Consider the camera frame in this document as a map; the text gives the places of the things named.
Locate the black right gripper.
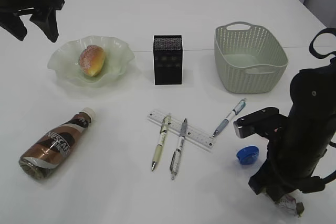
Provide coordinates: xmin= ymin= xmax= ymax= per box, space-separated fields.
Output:
xmin=248 ymin=142 xmax=327 ymax=200

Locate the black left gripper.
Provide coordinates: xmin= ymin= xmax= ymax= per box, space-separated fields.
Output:
xmin=0 ymin=0 xmax=65 ymax=42

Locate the paper ball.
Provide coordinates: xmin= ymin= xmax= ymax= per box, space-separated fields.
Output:
xmin=275 ymin=194 xmax=304 ymax=212

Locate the sugared bread roll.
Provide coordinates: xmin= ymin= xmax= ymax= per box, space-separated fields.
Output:
xmin=79 ymin=45 xmax=106 ymax=77

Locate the brown Nescafe coffee bottle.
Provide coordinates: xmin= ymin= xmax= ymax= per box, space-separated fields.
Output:
xmin=18 ymin=108 xmax=96 ymax=180

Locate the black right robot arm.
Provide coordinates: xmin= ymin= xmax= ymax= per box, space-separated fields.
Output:
xmin=235 ymin=59 xmax=335 ymax=201

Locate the blue pencil sharpener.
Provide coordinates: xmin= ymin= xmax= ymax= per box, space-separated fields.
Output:
xmin=236 ymin=145 xmax=259 ymax=166

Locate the blue white pen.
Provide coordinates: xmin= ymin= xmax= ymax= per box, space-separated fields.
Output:
xmin=213 ymin=98 xmax=246 ymax=137

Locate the grey white clear pen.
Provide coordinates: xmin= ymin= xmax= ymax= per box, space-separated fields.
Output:
xmin=170 ymin=118 xmax=187 ymax=180

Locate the pale green plastic basket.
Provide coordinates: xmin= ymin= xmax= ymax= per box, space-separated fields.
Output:
xmin=214 ymin=22 xmax=288 ymax=94

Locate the cream barrel pen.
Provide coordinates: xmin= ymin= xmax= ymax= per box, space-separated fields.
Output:
xmin=151 ymin=113 xmax=171 ymax=171

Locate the black mesh pen holder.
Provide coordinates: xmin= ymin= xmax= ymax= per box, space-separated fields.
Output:
xmin=153 ymin=35 xmax=183 ymax=85

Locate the frosted green glass bowl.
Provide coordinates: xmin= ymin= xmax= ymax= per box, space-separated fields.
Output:
xmin=47 ymin=36 xmax=134 ymax=88

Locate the clear plastic ruler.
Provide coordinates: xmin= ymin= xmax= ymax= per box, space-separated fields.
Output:
xmin=147 ymin=109 xmax=216 ymax=152

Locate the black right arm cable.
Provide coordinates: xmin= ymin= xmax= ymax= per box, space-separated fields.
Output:
xmin=308 ymin=27 xmax=336 ymax=120

